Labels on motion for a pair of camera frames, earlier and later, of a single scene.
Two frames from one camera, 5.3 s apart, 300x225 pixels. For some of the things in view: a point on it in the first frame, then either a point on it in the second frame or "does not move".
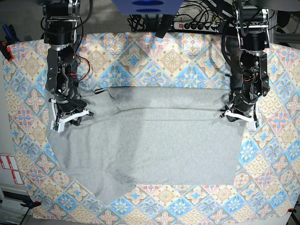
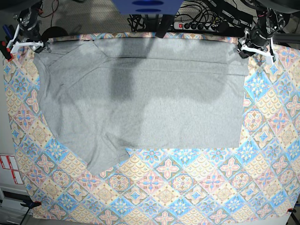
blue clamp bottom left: x=30 y=204 does not move
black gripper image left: x=69 y=103 → x=31 y=33
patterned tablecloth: x=267 y=181 does not move
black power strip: x=212 y=26 does not move
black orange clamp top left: x=5 y=51 does not move
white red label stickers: x=10 y=162 does not move
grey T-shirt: x=150 y=136 → x=105 y=96
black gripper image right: x=240 y=102 → x=257 y=39
